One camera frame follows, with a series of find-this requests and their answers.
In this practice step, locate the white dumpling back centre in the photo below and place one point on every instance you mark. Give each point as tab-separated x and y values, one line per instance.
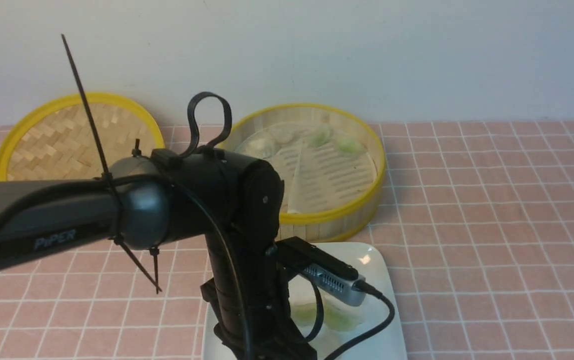
282	135

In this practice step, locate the white dumpling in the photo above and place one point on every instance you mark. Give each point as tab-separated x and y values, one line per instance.
282	135
261	147

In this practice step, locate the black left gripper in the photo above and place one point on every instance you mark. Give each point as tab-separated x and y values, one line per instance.
249	296

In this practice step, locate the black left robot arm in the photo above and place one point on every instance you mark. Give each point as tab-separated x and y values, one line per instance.
231	199

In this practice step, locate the green dumpling back right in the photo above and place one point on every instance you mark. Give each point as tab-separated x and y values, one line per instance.
348	146

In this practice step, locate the green dumpling plate centre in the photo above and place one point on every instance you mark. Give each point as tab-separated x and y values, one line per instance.
304	313

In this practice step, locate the yellow-rimmed bamboo steamer basket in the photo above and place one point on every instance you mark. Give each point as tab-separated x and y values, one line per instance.
339	223

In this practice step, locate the green dumpling back centre-right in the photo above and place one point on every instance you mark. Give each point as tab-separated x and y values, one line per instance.
319	136

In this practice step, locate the yellow-rimmed bamboo steamer lid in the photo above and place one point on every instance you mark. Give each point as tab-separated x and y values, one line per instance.
55	140

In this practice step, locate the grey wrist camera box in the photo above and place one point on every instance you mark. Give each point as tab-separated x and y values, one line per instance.
329	274

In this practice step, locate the white dumpling back left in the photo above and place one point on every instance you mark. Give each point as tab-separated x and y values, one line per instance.
261	147

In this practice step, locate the white mesh steamer liner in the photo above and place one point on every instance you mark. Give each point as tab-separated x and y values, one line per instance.
317	179

